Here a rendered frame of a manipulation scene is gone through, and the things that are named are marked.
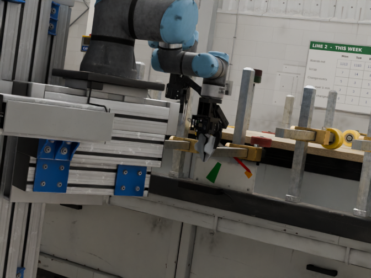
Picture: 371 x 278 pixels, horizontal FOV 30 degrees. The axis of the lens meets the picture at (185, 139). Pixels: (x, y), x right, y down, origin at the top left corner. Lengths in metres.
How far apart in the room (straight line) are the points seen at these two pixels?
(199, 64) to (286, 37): 8.00
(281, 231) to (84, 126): 1.14
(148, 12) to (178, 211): 1.18
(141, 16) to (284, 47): 8.41
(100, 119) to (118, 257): 1.65
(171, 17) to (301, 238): 1.10
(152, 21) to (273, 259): 1.37
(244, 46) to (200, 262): 7.54
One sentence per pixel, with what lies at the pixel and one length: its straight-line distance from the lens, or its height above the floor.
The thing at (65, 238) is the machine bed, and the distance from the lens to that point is 3.41.
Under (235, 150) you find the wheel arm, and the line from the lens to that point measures 2.48.
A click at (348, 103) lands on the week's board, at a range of 9.79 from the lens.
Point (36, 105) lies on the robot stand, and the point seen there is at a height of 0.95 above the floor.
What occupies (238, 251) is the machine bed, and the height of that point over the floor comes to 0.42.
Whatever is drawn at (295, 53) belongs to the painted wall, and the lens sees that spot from 10.07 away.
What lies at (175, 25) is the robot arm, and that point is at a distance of 1.73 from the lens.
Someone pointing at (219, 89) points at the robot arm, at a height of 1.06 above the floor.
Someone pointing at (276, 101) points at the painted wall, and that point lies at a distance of 10.08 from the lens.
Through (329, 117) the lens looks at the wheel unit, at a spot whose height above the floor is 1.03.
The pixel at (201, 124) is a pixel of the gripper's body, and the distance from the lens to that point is 2.27.
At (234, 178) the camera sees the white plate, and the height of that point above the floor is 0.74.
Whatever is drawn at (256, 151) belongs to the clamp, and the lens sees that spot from 2.56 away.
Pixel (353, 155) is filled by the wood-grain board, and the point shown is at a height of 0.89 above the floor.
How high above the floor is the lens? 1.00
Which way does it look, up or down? 3 degrees down
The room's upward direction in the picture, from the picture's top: 8 degrees clockwise
